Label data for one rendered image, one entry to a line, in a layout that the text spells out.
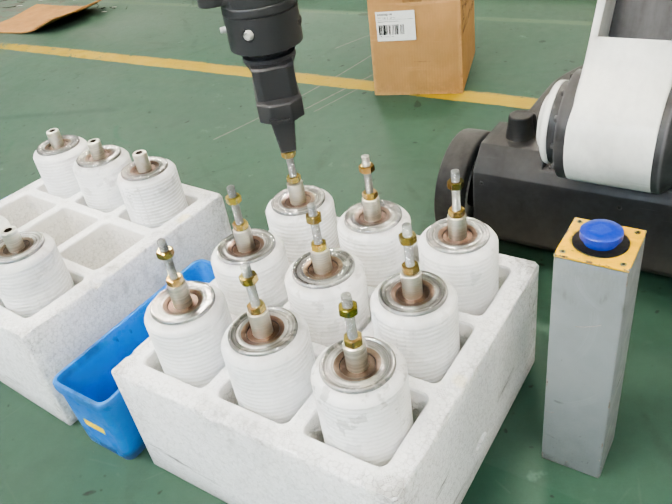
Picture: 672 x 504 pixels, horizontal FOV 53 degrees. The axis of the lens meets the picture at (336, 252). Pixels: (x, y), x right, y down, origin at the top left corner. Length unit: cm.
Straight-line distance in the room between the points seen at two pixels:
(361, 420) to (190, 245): 55
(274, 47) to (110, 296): 45
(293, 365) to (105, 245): 55
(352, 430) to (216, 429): 17
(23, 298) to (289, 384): 44
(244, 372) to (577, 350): 35
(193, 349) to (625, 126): 56
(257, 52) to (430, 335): 37
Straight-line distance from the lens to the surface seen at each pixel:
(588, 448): 86
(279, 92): 81
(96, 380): 103
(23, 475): 106
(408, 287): 72
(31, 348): 99
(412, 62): 182
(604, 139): 87
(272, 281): 84
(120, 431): 95
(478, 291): 82
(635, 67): 89
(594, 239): 68
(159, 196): 109
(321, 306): 76
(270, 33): 79
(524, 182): 108
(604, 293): 69
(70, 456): 105
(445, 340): 73
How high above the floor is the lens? 72
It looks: 35 degrees down
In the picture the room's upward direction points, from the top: 10 degrees counter-clockwise
